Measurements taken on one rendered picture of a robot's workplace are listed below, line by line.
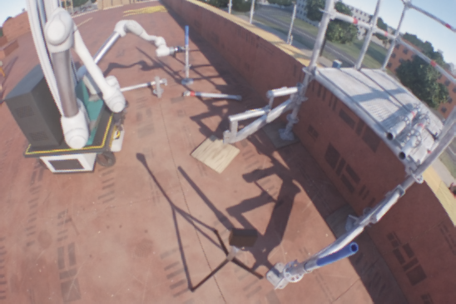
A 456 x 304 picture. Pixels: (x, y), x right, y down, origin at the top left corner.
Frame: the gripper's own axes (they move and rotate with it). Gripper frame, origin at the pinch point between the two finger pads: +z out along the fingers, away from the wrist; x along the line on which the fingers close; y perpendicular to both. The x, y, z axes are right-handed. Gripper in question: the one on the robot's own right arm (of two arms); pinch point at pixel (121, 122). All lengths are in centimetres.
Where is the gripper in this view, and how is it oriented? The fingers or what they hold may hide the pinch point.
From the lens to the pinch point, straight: 152.7
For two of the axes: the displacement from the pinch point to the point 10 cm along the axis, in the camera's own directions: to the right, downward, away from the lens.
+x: 2.2, 6.9, -6.9
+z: -0.9, 7.2, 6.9
